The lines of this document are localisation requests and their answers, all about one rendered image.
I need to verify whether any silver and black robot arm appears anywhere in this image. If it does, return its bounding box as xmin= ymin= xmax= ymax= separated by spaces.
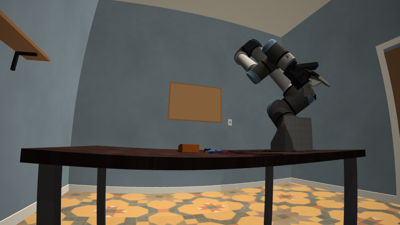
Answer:
xmin=234 ymin=38 xmax=314 ymax=129

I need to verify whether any orange three-compartment bin rack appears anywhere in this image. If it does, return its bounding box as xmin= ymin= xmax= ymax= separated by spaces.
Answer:
xmin=178 ymin=144 xmax=199 ymax=152

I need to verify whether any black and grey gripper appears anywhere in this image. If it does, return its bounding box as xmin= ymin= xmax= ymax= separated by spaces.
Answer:
xmin=283 ymin=60 xmax=330 ymax=100

